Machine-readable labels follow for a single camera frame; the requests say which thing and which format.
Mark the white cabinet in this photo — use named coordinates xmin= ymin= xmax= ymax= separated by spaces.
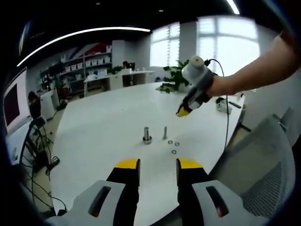
xmin=40 ymin=90 xmax=60 ymax=121

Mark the small green desk plant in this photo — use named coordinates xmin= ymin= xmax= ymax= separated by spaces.
xmin=107 ymin=65 xmax=123 ymax=75

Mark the large green potted plant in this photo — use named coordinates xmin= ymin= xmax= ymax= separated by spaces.
xmin=156 ymin=59 xmax=191 ymax=94

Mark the grey mesh office chair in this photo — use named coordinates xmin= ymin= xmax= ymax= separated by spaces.
xmin=208 ymin=114 xmax=297 ymax=218

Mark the black laptop stand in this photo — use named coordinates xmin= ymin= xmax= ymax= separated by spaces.
xmin=20 ymin=117 xmax=54 ymax=170

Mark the shelf with white bins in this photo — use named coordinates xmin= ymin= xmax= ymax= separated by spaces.
xmin=39 ymin=43 xmax=113 ymax=91

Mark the black and white controller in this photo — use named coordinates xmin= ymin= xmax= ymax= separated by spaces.
xmin=215 ymin=96 xmax=233 ymax=114

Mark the short ceiling light strip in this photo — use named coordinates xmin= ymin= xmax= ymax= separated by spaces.
xmin=225 ymin=0 xmax=241 ymax=15

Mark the long curved ceiling light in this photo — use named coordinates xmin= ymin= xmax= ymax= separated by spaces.
xmin=16 ymin=27 xmax=151 ymax=67

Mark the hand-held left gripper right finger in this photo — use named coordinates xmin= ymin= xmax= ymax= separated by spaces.
xmin=176 ymin=157 xmax=269 ymax=226

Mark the bright window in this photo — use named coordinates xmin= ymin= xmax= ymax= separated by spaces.
xmin=150 ymin=16 xmax=261 ymax=80

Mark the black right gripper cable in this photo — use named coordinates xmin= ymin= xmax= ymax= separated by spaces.
xmin=204 ymin=58 xmax=230 ymax=151

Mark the large steel threaded stud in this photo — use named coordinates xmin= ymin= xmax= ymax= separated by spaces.
xmin=143 ymin=126 xmax=152 ymax=143

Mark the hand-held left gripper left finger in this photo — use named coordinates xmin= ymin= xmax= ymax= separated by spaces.
xmin=44 ymin=158 xmax=141 ymax=226

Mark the bundle of black floor cables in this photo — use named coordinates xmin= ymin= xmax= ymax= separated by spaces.
xmin=22 ymin=131 xmax=62 ymax=212

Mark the white office desk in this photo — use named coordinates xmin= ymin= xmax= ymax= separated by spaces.
xmin=83 ymin=70 xmax=156 ymax=97

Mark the white laptop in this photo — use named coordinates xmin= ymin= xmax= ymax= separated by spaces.
xmin=2 ymin=67 xmax=33 ymax=167

